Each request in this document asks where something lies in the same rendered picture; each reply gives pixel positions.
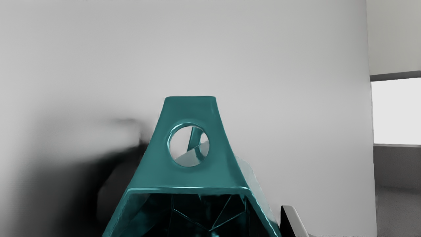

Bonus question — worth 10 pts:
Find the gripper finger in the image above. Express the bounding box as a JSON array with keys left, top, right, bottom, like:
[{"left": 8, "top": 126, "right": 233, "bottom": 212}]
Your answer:
[{"left": 280, "top": 205, "right": 309, "bottom": 237}]

